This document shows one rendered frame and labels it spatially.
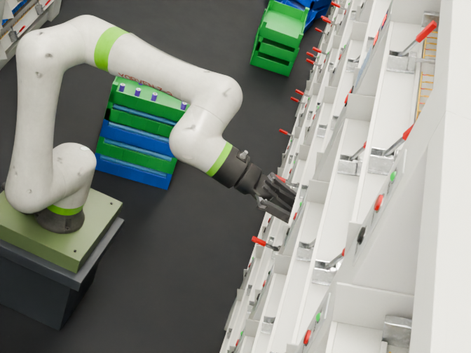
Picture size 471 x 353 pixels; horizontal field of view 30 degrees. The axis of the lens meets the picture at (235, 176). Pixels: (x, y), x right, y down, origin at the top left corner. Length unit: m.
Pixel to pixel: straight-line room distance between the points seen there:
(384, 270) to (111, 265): 2.26
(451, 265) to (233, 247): 2.70
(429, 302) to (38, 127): 1.82
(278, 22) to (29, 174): 2.29
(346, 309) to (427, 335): 0.34
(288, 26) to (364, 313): 3.59
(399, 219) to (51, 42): 1.53
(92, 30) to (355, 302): 1.55
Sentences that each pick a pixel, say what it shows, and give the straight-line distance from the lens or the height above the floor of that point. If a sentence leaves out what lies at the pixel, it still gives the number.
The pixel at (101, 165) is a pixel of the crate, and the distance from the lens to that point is 3.37.
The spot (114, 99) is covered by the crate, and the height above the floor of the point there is 0.34.
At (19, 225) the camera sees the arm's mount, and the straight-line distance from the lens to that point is 2.62.
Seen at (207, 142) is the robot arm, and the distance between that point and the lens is 2.06.
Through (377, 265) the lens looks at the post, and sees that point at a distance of 0.83.
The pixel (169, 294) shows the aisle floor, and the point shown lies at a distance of 3.00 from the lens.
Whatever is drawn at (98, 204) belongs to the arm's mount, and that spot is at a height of 0.32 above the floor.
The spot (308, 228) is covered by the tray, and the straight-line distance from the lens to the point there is 1.60.
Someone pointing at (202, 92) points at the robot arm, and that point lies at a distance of 2.10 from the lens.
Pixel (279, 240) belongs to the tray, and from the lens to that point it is 2.18.
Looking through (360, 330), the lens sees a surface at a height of 1.56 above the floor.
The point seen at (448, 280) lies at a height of 1.81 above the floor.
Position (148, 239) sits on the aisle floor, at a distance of 3.16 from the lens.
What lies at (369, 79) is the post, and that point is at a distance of 1.52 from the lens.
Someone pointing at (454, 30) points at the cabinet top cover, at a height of 1.81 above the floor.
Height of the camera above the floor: 2.15
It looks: 37 degrees down
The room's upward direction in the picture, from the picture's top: 21 degrees clockwise
